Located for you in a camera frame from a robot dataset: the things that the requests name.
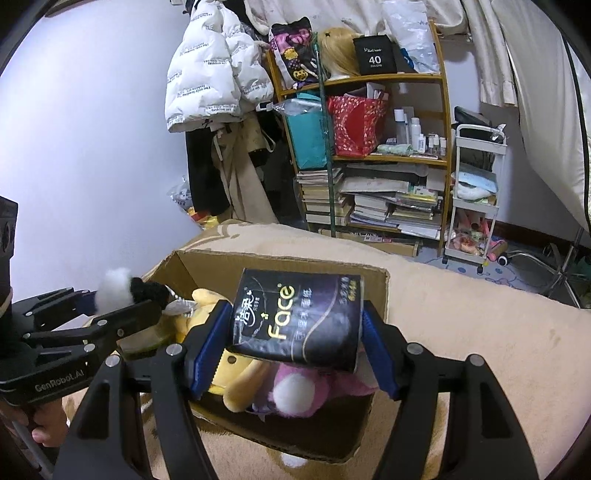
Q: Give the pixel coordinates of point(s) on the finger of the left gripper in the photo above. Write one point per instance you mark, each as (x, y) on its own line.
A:
(93, 342)
(50, 310)

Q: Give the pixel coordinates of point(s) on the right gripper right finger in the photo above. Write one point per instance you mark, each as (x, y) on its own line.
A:
(484, 438)

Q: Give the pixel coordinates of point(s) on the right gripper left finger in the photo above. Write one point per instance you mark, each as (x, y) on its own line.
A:
(106, 438)

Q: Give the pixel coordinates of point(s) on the white black fluffy plush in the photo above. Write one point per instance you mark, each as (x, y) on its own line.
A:
(119, 289)

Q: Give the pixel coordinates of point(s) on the yellow plush dog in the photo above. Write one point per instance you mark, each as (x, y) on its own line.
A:
(237, 378)

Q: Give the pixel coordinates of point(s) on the pink plush bear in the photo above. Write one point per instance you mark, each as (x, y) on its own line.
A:
(298, 392)

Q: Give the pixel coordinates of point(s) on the black Face tissue pack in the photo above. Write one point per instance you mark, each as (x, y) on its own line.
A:
(304, 319)

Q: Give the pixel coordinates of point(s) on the green tissue pack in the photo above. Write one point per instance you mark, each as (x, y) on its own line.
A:
(147, 342)

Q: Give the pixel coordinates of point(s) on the person's left hand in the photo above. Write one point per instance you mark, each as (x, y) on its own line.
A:
(50, 419)

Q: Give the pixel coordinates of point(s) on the open cardboard box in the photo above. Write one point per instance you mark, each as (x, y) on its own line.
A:
(332, 434)

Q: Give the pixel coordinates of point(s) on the beige hanging coat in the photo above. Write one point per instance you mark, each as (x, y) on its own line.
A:
(231, 147)

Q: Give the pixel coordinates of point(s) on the stack of books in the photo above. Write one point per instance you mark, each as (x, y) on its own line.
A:
(405, 198)

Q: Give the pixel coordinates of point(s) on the white puffer jacket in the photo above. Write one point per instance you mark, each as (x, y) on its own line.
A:
(216, 74)

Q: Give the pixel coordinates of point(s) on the white rolling cart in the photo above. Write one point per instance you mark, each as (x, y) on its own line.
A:
(475, 193)

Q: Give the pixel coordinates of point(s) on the teal bag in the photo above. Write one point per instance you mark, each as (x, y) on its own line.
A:
(304, 118)

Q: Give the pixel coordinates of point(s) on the wooden bookshelf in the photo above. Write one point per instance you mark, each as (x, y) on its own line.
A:
(417, 124)

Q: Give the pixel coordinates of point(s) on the red patterned bag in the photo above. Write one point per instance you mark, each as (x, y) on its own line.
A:
(357, 123)

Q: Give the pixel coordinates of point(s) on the beige curtain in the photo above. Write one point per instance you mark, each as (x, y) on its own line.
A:
(409, 24)

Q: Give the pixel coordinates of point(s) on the blonde wig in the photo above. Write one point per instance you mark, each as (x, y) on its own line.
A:
(338, 52)

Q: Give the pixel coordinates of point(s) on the black 40 box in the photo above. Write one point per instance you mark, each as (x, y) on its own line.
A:
(375, 55)

